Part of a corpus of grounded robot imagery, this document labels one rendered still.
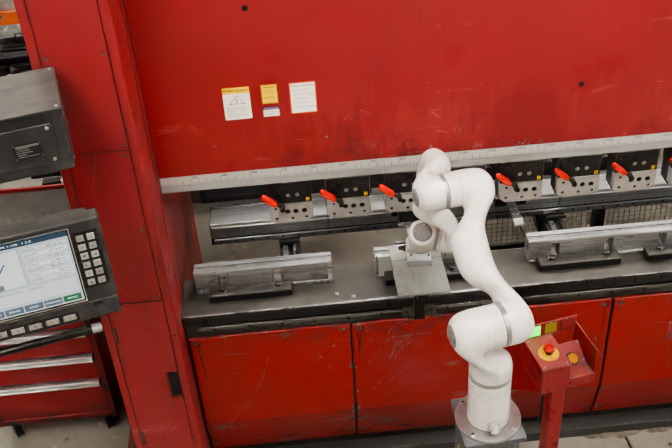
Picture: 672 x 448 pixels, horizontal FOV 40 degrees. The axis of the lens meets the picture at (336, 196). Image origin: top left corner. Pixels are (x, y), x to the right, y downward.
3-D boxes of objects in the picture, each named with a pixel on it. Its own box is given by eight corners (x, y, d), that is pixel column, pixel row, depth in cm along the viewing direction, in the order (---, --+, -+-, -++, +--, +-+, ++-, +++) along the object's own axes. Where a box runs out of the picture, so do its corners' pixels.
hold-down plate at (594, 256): (539, 271, 342) (540, 265, 340) (535, 262, 346) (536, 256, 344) (620, 264, 343) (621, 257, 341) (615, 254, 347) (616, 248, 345)
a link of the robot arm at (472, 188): (475, 355, 254) (530, 341, 257) (488, 350, 242) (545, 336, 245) (427, 181, 265) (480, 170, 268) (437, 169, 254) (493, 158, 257)
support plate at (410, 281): (398, 297, 317) (398, 295, 317) (388, 249, 339) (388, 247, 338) (450, 292, 318) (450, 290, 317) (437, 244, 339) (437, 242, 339)
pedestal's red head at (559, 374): (540, 395, 322) (544, 358, 311) (521, 363, 334) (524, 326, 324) (593, 381, 325) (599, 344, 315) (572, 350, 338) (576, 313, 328)
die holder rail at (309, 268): (196, 294, 342) (193, 274, 336) (197, 283, 347) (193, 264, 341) (332, 281, 344) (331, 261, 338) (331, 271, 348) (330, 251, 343)
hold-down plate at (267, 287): (210, 303, 338) (208, 297, 336) (210, 293, 342) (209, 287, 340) (292, 295, 339) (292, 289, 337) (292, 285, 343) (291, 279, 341)
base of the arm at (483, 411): (529, 438, 265) (533, 393, 254) (463, 448, 263) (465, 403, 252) (509, 389, 280) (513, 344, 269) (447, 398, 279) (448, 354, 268)
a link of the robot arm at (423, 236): (438, 230, 308) (410, 225, 309) (440, 222, 295) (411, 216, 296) (434, 255, 306) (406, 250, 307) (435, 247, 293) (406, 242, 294)
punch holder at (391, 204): (385, 213, 326) (384, 174, 316) (382, 199, 332) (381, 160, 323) (428, 209, 326) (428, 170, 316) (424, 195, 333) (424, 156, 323)
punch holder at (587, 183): (555, 197, 328) (559, 158, 318) (549, 184, 334) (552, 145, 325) (597, 193, 328) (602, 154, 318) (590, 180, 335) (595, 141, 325)
